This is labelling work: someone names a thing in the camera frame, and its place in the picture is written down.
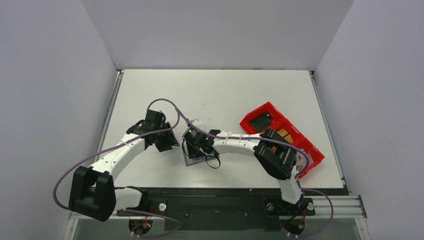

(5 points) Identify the black wallet in tray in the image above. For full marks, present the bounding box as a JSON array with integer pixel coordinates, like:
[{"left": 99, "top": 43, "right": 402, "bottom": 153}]
[{"left": 249, "top": 112, "right": 273, "bottom": 133}]

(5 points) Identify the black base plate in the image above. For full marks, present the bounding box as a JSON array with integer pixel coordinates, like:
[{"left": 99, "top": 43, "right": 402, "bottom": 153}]
[{"left": 115, "top": 185, "right": 349, "bottom": 232}]

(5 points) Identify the black loop cable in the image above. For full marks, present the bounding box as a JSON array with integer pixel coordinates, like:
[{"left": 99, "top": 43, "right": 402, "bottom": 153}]
[{"left": 205, "top": 153, "right": 222, "bottom": 170}]

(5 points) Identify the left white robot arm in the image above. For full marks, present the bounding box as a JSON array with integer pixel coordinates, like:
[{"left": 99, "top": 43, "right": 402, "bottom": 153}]
[{"left": 68, "top": 110, "right": 180, "bottom": 222}]

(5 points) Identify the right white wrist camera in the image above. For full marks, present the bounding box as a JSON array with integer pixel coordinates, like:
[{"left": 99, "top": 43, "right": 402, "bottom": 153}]
[{"left": 190, "top": 118, "right": 203, "bottom": 126}]

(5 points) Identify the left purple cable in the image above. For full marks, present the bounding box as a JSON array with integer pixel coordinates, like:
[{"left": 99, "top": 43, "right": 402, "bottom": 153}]
[{"left": 52, "top": 98, "right": 181, "bottom": 212}]

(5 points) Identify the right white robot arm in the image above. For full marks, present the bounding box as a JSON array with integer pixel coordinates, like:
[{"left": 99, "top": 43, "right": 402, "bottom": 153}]
[{"left": 182, "top": 127, "right": 303, "bottom": 214}]

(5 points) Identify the aluminium frame rail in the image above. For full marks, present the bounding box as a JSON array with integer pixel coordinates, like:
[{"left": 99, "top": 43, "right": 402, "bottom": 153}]
[{"left": 68, "top": 195, "right": 368, "bottom": 220}]

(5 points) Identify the grey card holder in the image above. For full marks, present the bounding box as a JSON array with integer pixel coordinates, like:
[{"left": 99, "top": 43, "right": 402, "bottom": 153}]
[{"left": 182, "top": 144, "right": 206, "bottom": 167}]

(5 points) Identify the red plastic tray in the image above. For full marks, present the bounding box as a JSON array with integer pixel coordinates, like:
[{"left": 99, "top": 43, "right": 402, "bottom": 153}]
[{"left": 239, "top": 101, "right": 325, "bottom": 179}]

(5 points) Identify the tan card in tray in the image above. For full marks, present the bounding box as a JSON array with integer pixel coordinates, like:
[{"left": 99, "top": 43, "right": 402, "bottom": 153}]
[{"left": 277, "top": 128, "right": 294, "bottom": 144}]

